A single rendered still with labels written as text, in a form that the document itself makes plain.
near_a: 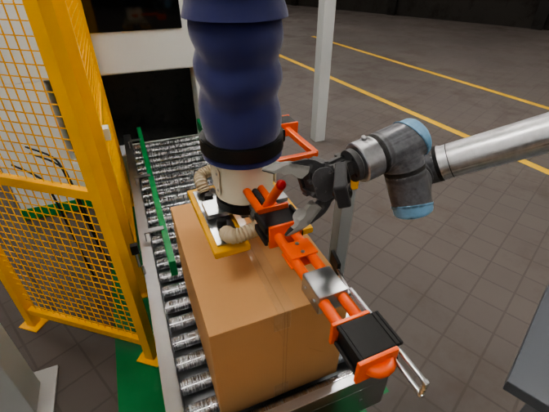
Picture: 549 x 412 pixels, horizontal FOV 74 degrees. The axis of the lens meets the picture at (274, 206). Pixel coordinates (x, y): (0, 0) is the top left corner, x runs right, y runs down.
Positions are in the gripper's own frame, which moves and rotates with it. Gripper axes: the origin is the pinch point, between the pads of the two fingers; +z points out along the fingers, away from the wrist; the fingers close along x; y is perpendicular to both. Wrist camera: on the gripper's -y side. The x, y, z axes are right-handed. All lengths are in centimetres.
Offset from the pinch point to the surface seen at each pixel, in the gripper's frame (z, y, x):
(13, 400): 114, 88, -72
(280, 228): -1.4, 7.4, -9.1
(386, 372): -1.2, -27.5, -20.1
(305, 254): -2.5, -1.2, -12.5
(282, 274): -1.3, 23.9, -32.1
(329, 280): -3.1, -9.4, -14.7
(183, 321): 35, 61, -57
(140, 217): 39, 126, -33
